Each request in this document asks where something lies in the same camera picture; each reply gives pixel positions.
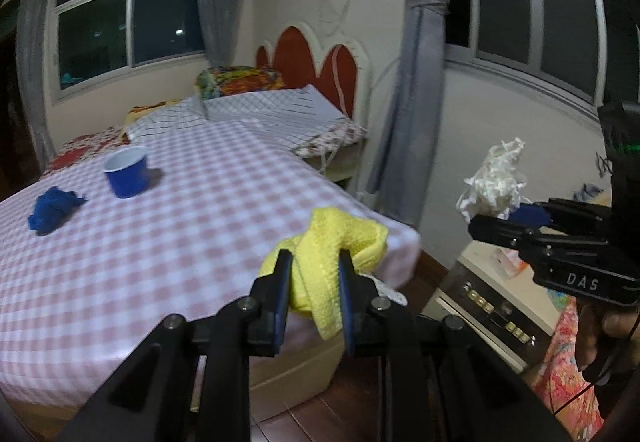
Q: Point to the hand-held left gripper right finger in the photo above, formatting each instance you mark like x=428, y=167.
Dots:
x=346, y=294

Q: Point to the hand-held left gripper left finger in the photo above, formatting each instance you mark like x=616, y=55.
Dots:
x=282, y=284

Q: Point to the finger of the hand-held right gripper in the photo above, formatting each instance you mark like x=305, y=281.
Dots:
x=532, y=215
x=495, y=229

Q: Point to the white tissue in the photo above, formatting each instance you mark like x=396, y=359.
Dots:
x=495, y=182

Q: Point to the yellow cloth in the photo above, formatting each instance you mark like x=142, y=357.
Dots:
x=330, y=232

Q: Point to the person's right hand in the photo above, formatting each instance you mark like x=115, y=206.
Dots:
x=617, y=324

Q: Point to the white desk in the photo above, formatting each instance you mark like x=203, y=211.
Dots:
x=480, y=257

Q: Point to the orange white packet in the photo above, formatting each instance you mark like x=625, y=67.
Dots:
x=509, y=264

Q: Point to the colourful floral cloth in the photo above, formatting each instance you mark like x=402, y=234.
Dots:
x=570, y=372

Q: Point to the pink checked blanket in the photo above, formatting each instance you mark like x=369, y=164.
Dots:
x=175, y=242

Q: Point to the tied grey curtain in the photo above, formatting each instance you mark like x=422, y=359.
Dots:
x=415, y=97

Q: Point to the floral bed sheet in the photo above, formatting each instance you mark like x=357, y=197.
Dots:
x=345, y=132

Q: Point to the white grid patterned quilt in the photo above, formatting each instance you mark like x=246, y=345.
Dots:
x=250, y=112

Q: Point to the blue paper cup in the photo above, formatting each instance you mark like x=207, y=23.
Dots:
x=127, y=177

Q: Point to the colourful patterned pillow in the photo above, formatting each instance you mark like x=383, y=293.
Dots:
x=240, y=79

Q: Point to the yellow patterned blanket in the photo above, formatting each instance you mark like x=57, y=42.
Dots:
x=152, y=108

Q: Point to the red white headboard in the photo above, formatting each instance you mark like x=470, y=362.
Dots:
x=295, y=57

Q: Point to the blue cloth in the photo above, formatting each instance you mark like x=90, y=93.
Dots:
x=52, y=211

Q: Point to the wide white framed window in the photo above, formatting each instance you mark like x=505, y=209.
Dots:
x=130, y=22

